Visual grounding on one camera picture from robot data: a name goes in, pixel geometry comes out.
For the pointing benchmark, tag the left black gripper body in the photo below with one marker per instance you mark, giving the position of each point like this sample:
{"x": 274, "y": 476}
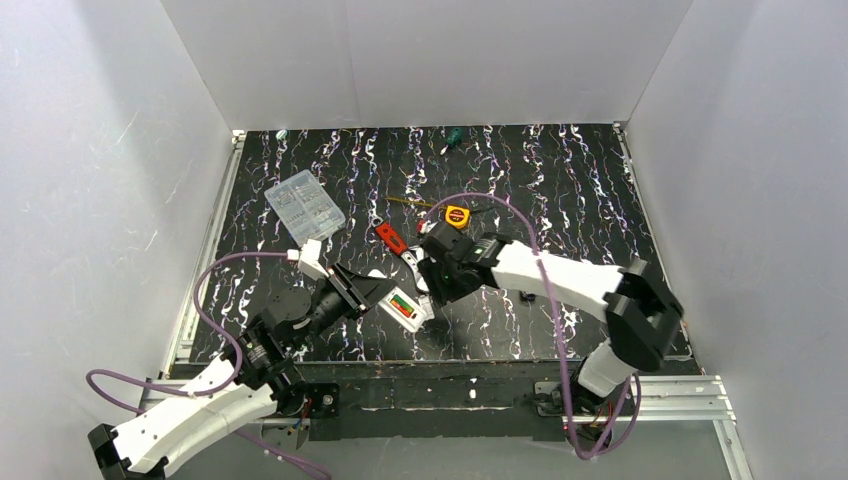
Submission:
{"x": 348, "y": 288}

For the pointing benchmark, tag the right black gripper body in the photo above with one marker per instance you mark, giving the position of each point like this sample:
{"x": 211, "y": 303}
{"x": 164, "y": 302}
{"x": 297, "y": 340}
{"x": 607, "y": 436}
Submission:
{"x": 432, "y": 263}

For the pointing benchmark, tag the white remote control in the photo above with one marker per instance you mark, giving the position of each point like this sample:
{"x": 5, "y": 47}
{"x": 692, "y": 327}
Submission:
{"x": 411, "y": 313}

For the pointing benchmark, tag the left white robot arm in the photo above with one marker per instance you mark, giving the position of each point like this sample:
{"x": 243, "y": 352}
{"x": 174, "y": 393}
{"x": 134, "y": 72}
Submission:
{"x": 254, "y": 377}

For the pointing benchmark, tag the yellow tape measure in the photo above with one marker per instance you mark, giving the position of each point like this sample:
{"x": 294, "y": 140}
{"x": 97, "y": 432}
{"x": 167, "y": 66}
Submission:
{"x": 457, "y": 216}

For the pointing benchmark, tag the clear plastic screw box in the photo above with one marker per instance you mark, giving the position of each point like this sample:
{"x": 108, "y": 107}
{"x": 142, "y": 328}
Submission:
{"x": 305, "y": 208}

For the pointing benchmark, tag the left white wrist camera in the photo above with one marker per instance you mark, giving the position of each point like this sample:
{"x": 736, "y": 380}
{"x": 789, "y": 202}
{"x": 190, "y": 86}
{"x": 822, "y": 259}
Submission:
{"x": 307, "y": 259}

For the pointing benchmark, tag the red handled adjustable wrench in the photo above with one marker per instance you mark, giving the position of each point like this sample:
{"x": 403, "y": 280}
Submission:
{"x": 397, "y": 245}

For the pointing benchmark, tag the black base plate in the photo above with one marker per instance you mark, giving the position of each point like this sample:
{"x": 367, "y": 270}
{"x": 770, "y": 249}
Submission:
{"x": 430, "y": 399}

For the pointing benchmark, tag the green handled screwdriver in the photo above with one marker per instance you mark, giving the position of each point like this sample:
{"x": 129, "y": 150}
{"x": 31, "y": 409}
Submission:
{"x": 453, "y": 138}

